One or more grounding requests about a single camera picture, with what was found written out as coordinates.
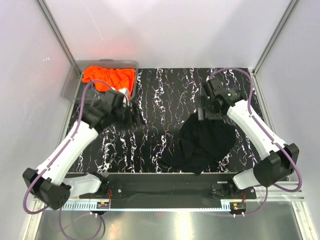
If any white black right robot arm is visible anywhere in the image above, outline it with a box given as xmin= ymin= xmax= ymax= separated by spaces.
xmin=198 ymin=78 xmax=300 ymax=199

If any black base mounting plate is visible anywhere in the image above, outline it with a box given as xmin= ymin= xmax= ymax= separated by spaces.
xmin=81 ymin=173 xmax=257 ymax=211

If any aluminium front rail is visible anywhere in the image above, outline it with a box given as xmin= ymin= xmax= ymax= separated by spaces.
xmin=33 ymin=178 xmax=301 ymax=209

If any left aluminium frame post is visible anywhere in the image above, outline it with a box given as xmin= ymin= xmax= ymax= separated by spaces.
xmin=35 ymin=0 xmax=76 ymax=65

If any orange t shirt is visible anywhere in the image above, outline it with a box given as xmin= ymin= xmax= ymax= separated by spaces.
xmin=81 ymin=66 xmax=136 ymax=97

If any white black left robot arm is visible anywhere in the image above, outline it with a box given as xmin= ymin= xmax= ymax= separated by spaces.
xmin=22 ymin=89 xmax=145 ymax=210

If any clear plastic bin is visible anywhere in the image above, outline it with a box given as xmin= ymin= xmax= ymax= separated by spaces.
xmin=61 ymin=59 xmax=139 ymax=105

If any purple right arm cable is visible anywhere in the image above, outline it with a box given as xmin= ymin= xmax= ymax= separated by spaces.
xmin=206 ymin=67 xmax=303 ymax=217

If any black t shirt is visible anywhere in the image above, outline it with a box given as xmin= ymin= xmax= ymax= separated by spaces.
xmin=161 ymin=112 xmax=237 ymax=175

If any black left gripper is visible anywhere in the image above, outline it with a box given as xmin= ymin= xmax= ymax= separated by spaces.
xmin=112 ymin=102 xmax=147 ymax=132

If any right aluminium frame post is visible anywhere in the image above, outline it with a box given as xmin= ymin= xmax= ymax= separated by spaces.
xmin=252 ymin=0 xmax=300 ymax=75

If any aluminium frame post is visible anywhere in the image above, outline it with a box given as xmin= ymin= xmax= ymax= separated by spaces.
xmin=252 ymin=0 xmax=300 ymax=75
xmin=35 ymin=0 xmax=76 ymax=65

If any white slotted cable duct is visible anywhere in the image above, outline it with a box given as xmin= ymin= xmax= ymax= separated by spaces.
xmin=60 ymin=200 xmax=107 ymax=211

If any right black connector box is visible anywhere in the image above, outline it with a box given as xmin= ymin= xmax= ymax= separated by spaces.
xmin=229 ymin=202 xmax=247 ymax=218

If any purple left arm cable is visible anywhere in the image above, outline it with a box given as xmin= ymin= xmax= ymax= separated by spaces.
xmin=23 ymin=79 xmax=118 ymax=240

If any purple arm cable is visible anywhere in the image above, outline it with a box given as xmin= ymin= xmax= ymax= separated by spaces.
xmin=23 ymin=79 xmax=118 ymax=240
xmin=206 ymin=67 xmax=303 ymax=217

